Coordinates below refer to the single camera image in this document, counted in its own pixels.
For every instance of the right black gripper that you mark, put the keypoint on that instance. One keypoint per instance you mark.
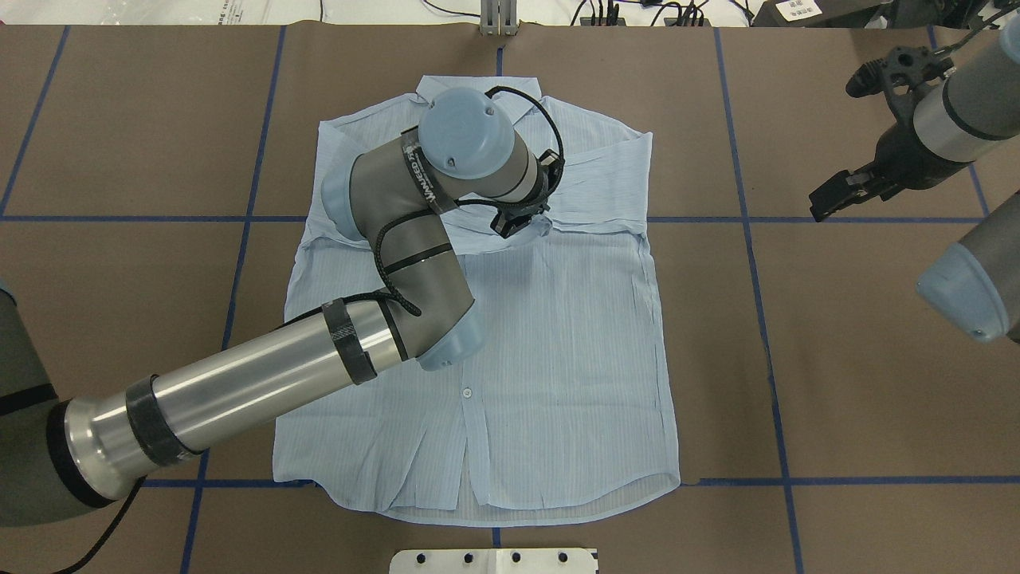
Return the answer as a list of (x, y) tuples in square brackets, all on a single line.
[(899, 155)]

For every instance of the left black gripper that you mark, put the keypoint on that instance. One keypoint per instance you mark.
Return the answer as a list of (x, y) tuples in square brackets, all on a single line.
[(512, 222)]

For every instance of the light blue button-up shirt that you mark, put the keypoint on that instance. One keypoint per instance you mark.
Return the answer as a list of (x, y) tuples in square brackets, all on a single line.
[(561, 411)]

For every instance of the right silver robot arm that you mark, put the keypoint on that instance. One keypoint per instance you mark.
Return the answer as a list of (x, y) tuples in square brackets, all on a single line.
[(946, 117)]

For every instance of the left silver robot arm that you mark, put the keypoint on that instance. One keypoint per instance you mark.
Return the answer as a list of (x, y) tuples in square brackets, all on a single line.
[(499, 149)]

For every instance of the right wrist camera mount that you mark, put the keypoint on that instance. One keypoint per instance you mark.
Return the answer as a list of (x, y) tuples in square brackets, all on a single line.
[(905, 77)]

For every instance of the grey aluminium frame post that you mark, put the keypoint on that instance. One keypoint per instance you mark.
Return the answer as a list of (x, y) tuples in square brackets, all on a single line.
[(499, 18)]

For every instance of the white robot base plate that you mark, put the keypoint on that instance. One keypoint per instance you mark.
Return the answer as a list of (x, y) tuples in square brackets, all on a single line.
[(496, 560)]

